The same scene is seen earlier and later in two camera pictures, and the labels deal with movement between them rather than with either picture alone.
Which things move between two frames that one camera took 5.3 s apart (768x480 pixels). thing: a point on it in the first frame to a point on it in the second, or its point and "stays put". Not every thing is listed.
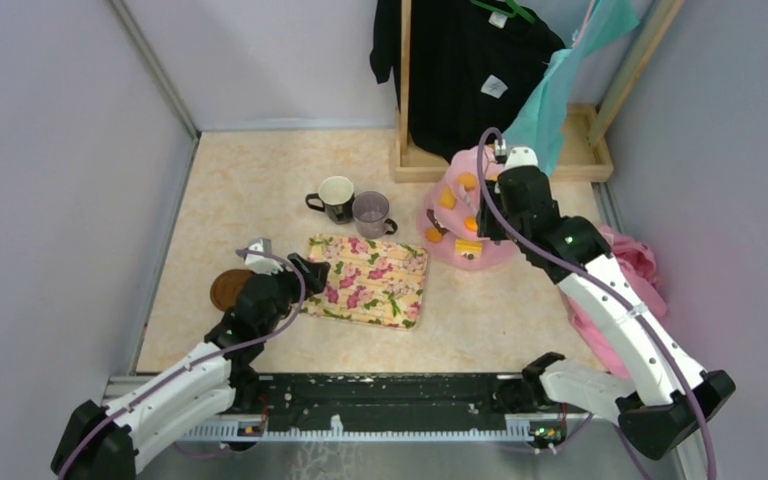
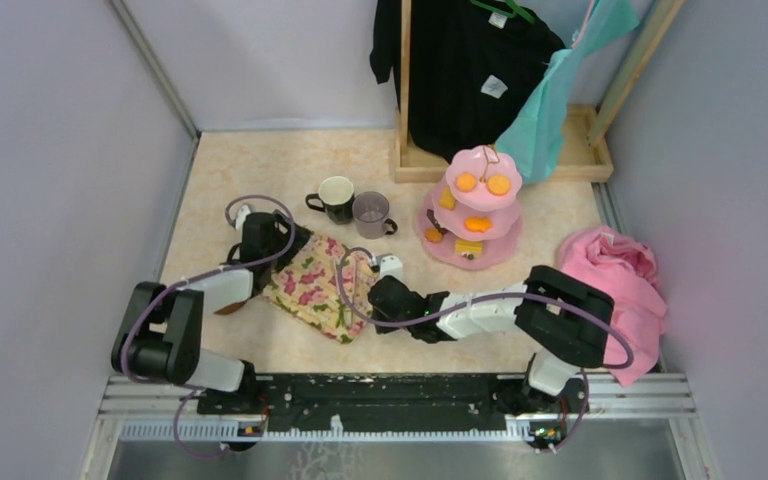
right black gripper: x=489 y=209 to x=377 y=313
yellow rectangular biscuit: x=448 y=198 stays put
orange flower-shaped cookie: x=432 y=235 stays put
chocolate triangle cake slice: x=430 y=213 stays put
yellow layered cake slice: x=469 y=246 stays put
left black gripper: x=316 y=273 to x=301 y=235
